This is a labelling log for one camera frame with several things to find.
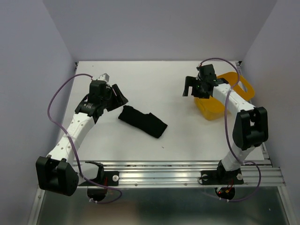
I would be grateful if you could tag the aluminium mounting rail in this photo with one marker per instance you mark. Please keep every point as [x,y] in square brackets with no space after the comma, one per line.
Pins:
[185,174]

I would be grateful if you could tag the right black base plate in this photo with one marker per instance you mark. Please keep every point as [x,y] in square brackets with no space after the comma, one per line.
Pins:
[218,178]

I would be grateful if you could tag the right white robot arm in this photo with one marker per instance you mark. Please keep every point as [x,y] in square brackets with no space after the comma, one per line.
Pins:
[250,127]

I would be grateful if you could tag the yellow plastic basket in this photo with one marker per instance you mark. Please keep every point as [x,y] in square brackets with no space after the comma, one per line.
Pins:
[212,109]

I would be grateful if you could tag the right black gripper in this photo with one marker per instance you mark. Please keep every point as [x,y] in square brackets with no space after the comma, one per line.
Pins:
[191,81]

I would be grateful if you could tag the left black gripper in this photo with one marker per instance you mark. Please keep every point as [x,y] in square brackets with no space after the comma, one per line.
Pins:
[119,100]

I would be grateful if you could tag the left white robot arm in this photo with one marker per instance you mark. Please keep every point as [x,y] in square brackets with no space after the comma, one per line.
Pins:
[55,171]

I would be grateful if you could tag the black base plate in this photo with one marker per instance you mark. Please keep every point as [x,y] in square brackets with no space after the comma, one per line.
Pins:
[218,178]
[109,178]

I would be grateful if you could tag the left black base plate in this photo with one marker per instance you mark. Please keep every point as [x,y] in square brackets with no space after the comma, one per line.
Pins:
[109,178]

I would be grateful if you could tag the black t shirt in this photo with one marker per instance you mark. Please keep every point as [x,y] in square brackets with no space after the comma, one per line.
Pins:
[147,123]

